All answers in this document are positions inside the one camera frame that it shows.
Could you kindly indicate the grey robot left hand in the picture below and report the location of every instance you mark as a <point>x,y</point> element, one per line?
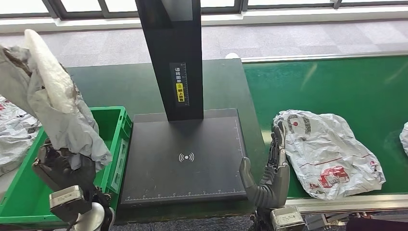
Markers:
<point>70,173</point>

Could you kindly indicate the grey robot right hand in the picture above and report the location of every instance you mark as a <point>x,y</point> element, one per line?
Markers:
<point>274,191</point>

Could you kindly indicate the white parcel bag red print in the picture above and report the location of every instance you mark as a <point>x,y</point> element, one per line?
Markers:
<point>328,150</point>

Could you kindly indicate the plain grey parcel bag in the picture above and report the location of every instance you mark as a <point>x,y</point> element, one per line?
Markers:
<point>57,105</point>

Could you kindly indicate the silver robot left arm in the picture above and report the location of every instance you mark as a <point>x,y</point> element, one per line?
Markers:
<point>92,216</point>

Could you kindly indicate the white parcel bag red marks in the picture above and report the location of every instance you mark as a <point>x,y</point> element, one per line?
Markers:
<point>12,140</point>

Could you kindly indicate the black inbound scanner machine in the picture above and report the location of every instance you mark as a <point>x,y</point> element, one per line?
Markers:
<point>181,150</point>

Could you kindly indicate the green conveyor belt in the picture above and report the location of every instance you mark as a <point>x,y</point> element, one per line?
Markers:
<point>334,83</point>

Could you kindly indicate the crumpled grey-white parcel bag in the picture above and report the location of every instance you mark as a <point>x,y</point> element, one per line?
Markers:
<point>404,140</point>

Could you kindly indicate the green plastic crate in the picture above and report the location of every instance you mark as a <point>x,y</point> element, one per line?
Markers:
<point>111,134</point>

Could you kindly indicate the black and yellow label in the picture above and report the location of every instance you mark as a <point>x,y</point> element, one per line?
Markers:
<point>180,86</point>

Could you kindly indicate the white round knob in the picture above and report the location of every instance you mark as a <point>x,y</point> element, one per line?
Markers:
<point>232,55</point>

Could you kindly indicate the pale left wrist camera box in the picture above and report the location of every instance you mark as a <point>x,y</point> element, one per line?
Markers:
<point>68,201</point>

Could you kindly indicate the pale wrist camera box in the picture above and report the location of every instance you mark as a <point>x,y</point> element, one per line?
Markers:
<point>287,220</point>
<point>68,201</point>

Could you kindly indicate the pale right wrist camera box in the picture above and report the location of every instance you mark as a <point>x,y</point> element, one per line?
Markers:
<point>287,220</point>

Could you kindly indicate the aluminium conveyor frame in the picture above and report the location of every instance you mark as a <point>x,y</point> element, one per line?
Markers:
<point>344,204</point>

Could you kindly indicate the dark window frame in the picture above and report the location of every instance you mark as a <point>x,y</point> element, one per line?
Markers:
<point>79,14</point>

